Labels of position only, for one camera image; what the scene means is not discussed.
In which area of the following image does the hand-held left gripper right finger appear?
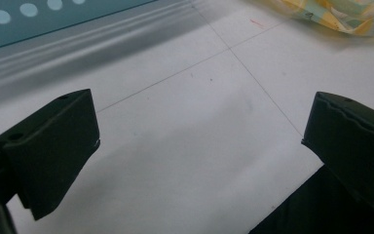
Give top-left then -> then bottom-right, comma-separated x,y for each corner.
301,91 -> 374,214

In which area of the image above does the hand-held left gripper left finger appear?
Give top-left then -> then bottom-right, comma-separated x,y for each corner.
0,88 -> 101,221

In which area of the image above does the orange slice print fabric bag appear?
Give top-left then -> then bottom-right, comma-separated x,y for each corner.
271,0 -> 374,38

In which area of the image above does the blue perforated plastic basket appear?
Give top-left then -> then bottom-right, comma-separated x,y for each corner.
0,0 -> 159,54

